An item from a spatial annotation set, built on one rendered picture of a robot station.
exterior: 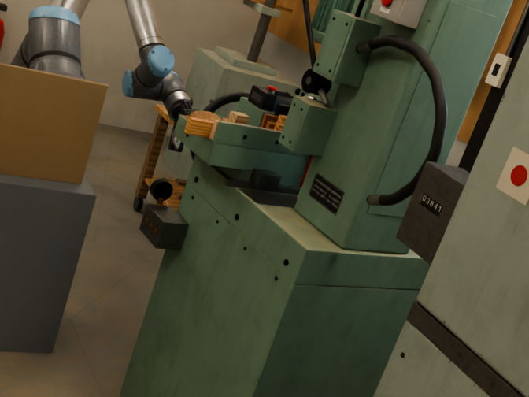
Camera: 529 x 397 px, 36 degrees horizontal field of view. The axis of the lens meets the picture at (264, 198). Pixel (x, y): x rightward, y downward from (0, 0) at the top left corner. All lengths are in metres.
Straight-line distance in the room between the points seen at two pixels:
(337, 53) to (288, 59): 3.19
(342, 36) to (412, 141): 0.28
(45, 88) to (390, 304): 1.12
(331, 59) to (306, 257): 0.45
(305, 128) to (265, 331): 0.48
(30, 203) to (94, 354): 0.59
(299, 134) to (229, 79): 2.51
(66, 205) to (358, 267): 0.93
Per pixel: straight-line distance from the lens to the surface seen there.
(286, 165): 2.16
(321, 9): 2.13
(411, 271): 2.06
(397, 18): 1.78
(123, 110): 5.30
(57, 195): 2.43
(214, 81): 4.45
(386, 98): 1.84
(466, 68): 1.91
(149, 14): 2.76
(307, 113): 1.90
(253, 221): 1.99
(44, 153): 2.45
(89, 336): 2.83
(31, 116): 2.40
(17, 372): 2.58
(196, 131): 2.02
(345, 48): 1.86
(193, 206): 2.24
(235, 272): 2.04
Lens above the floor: 1.40
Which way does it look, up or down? 17 degrees down
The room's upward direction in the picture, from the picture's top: 19 degrees clockwise
